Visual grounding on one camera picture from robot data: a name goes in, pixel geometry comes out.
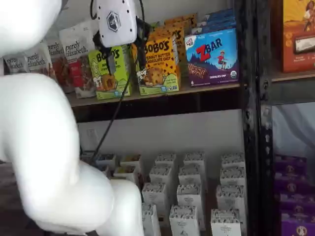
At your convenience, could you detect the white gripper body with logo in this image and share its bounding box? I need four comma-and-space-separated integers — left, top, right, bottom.
95, 0, 137, 48

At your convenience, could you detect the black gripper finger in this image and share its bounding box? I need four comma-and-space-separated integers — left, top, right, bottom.
93, 31, 117, 74
134, 17, 152, 66

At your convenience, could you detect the orange Bobo's peanut butter box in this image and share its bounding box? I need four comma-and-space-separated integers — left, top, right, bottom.
136, 36, 182, 96
164, 12, 198, 35
150, 24, 186, 65

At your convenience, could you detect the lime green Bobo's box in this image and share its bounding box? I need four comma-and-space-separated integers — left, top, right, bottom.
88, 45, 132, 101

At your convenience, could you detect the wooden shelf board with Bobo's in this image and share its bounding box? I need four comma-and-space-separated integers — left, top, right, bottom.
65, 83, 241, 108

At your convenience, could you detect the blue Zbar chocolate chip box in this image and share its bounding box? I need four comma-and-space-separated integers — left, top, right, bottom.
201, 8, 236, 25
190, 20, 237, 35
184, 28, 240, 88

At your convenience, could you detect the wooden shelf board, neighbouring rack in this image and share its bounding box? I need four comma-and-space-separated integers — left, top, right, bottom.
270, 70, 315, 83

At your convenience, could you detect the orange box with figure print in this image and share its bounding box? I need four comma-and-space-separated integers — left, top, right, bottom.
272, 0, 315, 74

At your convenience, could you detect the purple snack box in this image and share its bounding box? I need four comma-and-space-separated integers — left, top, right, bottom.
278, 193, 315, 215
274, 154, 308, 174
274, 172, 315, 195
280, 211, 315, 236

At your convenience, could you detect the white Purely Elizabeth granola bag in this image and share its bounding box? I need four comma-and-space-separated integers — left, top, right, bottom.
24, 46, 56, 80
2, 55, 29, 76
59, 21, 98, 99
45, 36, 75, 94

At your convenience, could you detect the white carton with colourful print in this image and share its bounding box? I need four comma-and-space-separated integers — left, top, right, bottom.
95, 153, 117, 171
113, 165, 138, 183
120, 154, 142, 171

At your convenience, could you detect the white patterned carton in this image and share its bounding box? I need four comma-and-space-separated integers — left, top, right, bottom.
178, 165, 204, 188
184, 152, 206, 171
221, 153, 246, 171
211, 208, 242, 236
155, 153, 178, 171
216, 184, 246, 212
141, 204, 161, 236
169, 205, 200, 236
220, 167, 247, 189
142, 182, 168, 210
176, 184, 203, 210
149, 165, 173, 188

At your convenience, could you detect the short black cable loop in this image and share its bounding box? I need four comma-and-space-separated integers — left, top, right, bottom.
89, 0, 98, 20

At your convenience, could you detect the long black cable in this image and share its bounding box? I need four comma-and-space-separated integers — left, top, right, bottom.
92, 44, 131, 160

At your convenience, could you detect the black metal shelf frame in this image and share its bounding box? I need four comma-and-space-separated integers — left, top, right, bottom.
70, 0, 262, 236

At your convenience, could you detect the grey metal shelf frame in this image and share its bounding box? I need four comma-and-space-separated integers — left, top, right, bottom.
257, 0, 315, 236

